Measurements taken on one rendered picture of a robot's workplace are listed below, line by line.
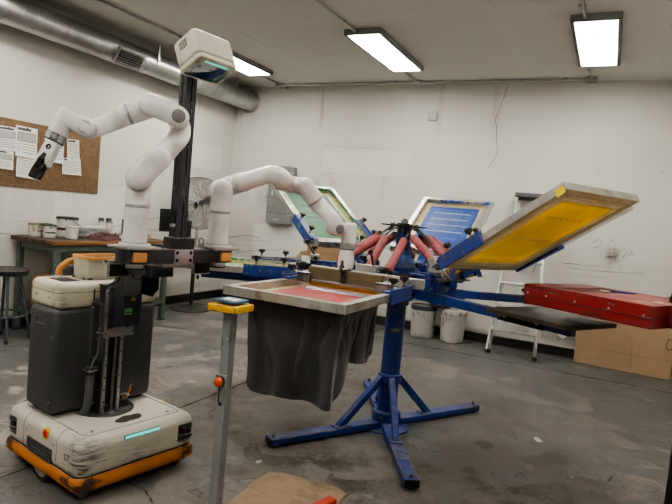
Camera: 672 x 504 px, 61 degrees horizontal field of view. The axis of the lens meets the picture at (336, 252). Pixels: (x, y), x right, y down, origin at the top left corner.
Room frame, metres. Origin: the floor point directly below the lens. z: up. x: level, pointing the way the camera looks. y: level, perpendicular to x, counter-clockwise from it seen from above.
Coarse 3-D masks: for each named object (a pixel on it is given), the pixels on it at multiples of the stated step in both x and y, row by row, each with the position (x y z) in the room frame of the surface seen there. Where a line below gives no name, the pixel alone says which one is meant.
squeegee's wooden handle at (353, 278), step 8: (312, 272) 2.92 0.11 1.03; (320, 272) 2.90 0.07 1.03; (328, 272) 2.88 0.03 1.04; (336, 272) 2.86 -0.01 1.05; (352, 272) 2.82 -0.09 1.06; (360, 272) 2.82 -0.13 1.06; (328, 280) 2.88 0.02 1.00; (336, 280) 2.86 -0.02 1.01; (352, 280) 2.82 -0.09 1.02; (360, 280) 2.80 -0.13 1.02; (368, 280) 2.78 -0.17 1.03; (376, 280) 2.77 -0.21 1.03
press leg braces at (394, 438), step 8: (376, 384) 3.53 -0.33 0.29; (392, 384) 3.50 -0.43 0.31; (400, 384) 3.68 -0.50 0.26; (408, 384) 3.69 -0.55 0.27; (368, 392) 3.50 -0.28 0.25; (392, 392) 3.46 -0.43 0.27; (408, 392) 3.70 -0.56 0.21; (360, 400) 3.47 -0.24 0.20; (376, 400) 3.94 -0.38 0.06; (392, 400) 3.42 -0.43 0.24; (416, 400) 3.74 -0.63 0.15; (352, 408) 3.45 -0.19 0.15; (392, 408) 3.38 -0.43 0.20; (424, 408) 3.78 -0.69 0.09; (344, 416) 3.43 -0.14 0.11; (352, 416) 3.44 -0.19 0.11; (392, 416) 3.34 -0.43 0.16; (336, 424) 3.40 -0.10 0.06; (344, 424) 3.41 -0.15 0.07; (392, 424) 3.31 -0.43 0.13; (392, 432) 3.27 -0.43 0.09; (392, 440) 3.24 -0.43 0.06; (400, 440) 3.25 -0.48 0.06
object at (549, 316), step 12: (432, 300) 3.32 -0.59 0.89; (444, 300) 3.25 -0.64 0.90; (456, 300) 3.17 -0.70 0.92; (480, 312) 3.02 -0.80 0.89; (492, 312) 2.73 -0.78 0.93; (504, 312) 2.68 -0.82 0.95; (516, 312) 2.70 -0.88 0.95; (528, 312) 2.74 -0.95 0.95; (540, 312) 2.78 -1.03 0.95; (552, 312) 2.82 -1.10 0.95; (564, 312) 2.86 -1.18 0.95; (528, 324) 2.77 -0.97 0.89; (540, 324) 2.51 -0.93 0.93; (552, 324) 2.46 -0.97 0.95; (564, 324) 2.47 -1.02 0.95; (576, 324) 2.50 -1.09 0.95; (588, 324) 2.53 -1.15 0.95; (600, 324) 2.56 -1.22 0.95; (612, 324) 2.60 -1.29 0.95
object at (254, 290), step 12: (228, 288) 2.42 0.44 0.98; (240, 288) 2.40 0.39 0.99; (252, 288) 2.41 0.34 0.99; (264, 288) 2.66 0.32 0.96; (264, 300) 2.34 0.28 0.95; (276, 300) 2.32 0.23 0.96; (288, 300) 2.30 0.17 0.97; (300, 300) 2.27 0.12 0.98; (312, 300) 2.25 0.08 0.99; (324, 300) 2.26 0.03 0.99; (360, 300) 2.35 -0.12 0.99; (372, 300) 2.43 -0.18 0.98; (384, 300) 2.56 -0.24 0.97; (336, 312) 2.20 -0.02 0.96; (348, 312) 2.21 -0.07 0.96
